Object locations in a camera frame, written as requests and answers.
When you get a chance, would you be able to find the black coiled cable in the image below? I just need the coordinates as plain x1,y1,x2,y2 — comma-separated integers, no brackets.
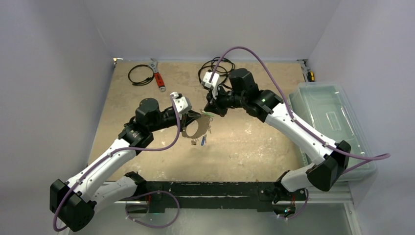
198,56,236,89
127,64,155,87

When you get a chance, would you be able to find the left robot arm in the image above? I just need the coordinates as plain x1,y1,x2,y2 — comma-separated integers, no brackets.
49,93,202,232

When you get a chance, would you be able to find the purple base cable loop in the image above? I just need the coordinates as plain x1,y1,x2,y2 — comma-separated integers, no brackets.
124,190,181,229

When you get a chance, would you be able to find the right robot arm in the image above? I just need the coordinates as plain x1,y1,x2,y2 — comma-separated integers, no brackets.
201,69,351,199

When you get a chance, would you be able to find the clear plastic storage bin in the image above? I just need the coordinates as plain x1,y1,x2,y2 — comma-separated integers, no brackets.
288,82,373,157

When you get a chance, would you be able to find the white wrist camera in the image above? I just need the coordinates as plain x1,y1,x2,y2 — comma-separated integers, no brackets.
201,72,220,90
170,92,192,115

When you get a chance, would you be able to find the metal key organizer ring plate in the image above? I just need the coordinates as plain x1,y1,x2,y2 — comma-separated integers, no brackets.
181,112,213,146

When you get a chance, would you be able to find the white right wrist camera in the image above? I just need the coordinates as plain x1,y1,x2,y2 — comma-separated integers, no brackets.
201,72,220,90

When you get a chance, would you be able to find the black coiled cable left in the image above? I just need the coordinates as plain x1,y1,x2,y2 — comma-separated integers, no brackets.
127,64,155,87

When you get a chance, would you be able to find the yellow black clamp tool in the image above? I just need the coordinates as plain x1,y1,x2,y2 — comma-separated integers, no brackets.
297,59,315,82

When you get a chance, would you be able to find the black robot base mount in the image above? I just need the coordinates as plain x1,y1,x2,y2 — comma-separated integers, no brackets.
125,172,306,213

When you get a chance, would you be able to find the black coiled cable right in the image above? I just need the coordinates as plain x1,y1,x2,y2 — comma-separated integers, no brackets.
198,56,236,89

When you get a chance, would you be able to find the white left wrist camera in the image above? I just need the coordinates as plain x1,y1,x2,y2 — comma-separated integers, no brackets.
170,92,192,115

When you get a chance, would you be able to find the green key tag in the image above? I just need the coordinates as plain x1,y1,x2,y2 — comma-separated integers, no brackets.
202,110,214,117

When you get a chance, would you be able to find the red handled adjustable wrench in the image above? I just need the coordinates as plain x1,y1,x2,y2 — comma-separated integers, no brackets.
149,58,166,92

